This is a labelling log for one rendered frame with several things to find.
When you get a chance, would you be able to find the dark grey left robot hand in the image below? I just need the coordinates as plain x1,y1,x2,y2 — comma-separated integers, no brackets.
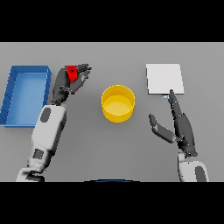
49,63,93,107

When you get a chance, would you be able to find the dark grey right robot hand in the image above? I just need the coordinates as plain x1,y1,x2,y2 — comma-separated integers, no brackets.
148,88,199,158

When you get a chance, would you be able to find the red beaker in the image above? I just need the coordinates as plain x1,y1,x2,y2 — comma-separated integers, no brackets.
66,65,81,94

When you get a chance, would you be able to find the pale square measuring scale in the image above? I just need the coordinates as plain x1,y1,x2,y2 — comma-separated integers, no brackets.
145,63,186,99

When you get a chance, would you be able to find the yellow bowl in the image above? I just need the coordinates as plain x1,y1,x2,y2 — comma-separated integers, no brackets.
101,84,136,123

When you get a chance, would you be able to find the blue tray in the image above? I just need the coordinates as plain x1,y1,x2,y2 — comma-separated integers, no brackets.
0,65,53,129

